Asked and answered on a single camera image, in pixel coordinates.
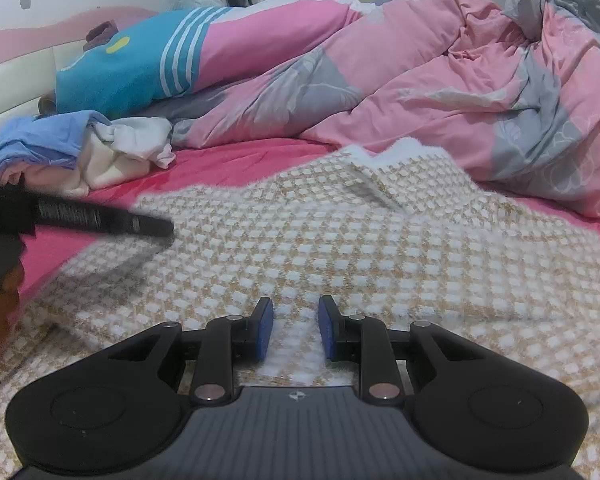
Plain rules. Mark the blue pink cartoon pillow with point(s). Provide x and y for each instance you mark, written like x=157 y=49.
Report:
x=120 y=75

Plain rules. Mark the beige white checked jacket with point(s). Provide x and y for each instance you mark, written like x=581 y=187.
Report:
x=380 y=260

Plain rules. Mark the maroon garment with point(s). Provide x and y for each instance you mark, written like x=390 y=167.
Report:
x=102 y=35

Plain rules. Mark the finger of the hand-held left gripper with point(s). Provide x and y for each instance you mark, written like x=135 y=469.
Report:
x=152 y=227

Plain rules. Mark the pink grey quilt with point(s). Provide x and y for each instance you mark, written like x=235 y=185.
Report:
x=430 y=85

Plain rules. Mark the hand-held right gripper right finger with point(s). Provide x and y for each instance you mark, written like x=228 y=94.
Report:
x=327 y=330

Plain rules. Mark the white cloth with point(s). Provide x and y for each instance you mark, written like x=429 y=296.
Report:
x=140 y=140

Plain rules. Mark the light blue cloth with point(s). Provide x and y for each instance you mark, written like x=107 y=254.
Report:
x=40 y=135

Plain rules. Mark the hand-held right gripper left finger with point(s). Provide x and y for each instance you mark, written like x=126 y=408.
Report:
x=265 y=330

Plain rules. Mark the pink white headboard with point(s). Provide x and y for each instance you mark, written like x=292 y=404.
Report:
x=20 y=60

